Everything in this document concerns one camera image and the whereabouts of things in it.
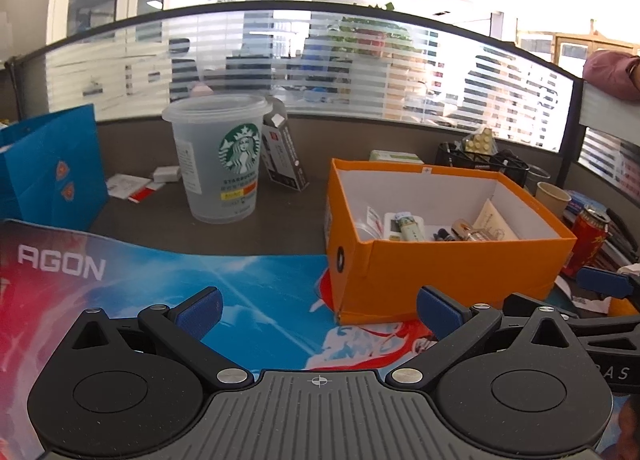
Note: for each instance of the clear plastic cup green logo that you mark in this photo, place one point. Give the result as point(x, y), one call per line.
point(215, 175)

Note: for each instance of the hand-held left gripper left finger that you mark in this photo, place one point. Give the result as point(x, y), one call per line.
point(200, 312)

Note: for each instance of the red and white card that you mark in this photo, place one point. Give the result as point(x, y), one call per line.
point(127, 187)

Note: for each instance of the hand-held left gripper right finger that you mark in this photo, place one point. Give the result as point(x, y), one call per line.
point(440, 312)

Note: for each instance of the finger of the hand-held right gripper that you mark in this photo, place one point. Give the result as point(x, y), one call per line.
point(517, 302)
point(602, 282)

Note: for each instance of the blue paper bag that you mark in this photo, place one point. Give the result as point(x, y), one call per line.
point(45, 170)

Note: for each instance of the small white box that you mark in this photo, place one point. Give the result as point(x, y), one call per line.
point(167, 174)

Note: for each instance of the striped glass desk partition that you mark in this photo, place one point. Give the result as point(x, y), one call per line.
point(125, 55)

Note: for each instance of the black mesh desk organizer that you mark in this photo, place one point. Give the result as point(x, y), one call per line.
point(465, 162)

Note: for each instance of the yellow building block plate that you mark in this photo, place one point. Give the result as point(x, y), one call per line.
point(477, 140)

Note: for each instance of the potted green plant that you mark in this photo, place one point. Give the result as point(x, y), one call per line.
point(370, 30)

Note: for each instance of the orange cardboard box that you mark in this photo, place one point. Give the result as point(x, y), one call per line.
point(450, 265)

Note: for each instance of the black office chair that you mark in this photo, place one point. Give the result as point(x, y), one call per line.
point(182, 70)

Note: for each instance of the beige paper cup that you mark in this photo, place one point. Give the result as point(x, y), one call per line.
point(552, 200)

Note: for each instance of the clear packet red print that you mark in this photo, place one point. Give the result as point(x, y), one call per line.
point(372, 220)

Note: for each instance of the printed desk mat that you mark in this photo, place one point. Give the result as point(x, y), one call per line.
point(150, 270)

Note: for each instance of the green and white box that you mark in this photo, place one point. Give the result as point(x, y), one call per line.
point(395, 156)

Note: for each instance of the red drink can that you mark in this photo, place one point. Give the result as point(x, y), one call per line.
point(585, 245)

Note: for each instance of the round metal mesh cup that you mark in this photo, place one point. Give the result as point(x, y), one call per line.
point(537, 175)

